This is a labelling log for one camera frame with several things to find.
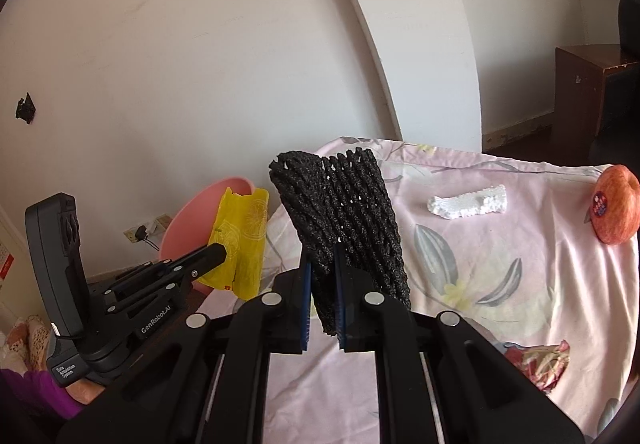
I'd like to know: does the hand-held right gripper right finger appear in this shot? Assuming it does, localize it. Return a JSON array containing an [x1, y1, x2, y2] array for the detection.
[[334, 243, 586, 444]]

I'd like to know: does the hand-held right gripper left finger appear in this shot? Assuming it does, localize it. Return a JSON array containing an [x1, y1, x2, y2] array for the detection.
[[57, 248, 314, 444]]

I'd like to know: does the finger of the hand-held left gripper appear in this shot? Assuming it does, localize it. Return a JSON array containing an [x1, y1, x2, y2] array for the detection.
[[116, 257, 195, 289], [105, 245, 229, 313]]

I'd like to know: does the yellow plastic bag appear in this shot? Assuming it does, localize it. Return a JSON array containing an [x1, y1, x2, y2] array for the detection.
[[200, 187, 270, 301]]

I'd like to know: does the pink plastic basin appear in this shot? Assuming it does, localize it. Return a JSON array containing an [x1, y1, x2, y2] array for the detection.
[[159, 175, 255, 296]]

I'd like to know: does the black foam fruit net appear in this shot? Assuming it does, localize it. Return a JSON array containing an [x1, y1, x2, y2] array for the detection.
[[268, 149, 412, 337]]

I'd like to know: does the person's left forearm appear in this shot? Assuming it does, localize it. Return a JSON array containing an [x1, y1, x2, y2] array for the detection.
[[0, 368, 107, 425]]

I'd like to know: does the white lace cloth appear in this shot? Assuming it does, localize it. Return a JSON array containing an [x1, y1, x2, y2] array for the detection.
[[0, 314, 52, 371]]

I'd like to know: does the pink floral cloth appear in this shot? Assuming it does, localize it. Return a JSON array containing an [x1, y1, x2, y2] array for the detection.
[[197, 137, 636, 444]]

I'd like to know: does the white styrofoam piece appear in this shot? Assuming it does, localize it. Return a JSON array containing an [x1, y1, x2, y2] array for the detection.
[[427, 184, 510, 220]]

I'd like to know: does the red printed wrapper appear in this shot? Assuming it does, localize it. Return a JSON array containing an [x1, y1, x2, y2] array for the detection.
[[500, 339, 571, 395]]

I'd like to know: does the red apple with sticker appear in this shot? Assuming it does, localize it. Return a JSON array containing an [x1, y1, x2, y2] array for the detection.
[[589, 164, 640, 245]]

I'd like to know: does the brown wooden cabinet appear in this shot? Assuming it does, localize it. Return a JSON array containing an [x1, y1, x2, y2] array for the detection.
[[554, 44, 632, 136]]

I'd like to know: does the black chair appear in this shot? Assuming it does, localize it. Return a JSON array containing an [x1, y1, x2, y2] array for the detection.
[[587, 0, 640, 166]]

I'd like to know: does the beige wall socket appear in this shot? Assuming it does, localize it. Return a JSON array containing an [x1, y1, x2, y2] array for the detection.
[[124, 213, 171, 243]]

